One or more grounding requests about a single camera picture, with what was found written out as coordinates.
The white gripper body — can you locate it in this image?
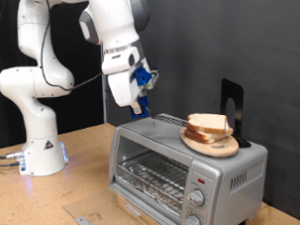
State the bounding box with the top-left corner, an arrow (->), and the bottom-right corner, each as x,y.
107,67 -> 148,109

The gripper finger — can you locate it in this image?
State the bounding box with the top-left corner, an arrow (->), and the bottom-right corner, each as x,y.
131,100 -> 144,115

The blue spatula grip block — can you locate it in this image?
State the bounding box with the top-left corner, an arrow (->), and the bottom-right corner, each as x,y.
129,96 -> 150,120

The silver oven knob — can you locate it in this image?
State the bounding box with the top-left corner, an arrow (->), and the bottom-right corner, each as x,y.
182,213 -> 202,225
186,189 -> 207,208

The silver toaster oven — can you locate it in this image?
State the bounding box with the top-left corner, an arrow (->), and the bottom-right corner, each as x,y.
107,109 -> 271,225

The metal pole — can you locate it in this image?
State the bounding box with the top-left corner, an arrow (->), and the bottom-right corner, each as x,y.
100,44 -> 110,124

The round wooden plate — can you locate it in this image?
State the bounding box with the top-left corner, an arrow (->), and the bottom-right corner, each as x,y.
179,123 -> 241,160

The foil-lined crumb tray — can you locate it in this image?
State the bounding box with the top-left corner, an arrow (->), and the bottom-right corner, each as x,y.
121,171 -> 184,217

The clear acrylic stopper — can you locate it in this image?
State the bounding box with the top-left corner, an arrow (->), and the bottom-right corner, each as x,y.
221,118 -> 232,149

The black metal bookend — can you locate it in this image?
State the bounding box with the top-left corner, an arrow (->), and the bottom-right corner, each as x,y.
218,77 -> 252,150

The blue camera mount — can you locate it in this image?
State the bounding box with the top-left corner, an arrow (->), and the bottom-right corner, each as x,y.
133,65 -> 153,87

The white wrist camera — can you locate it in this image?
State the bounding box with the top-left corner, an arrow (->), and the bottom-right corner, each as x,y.
145,68 -> 160,91

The wire oven rack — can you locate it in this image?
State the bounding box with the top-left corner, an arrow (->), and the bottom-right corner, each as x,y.
116,149 -> 191,207

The base cable with metal connector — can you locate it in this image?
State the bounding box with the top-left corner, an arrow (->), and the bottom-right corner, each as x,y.
0,152 -> 26,162

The black base cable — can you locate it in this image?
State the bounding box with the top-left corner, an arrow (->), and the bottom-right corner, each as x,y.
0,161 -> 21,169

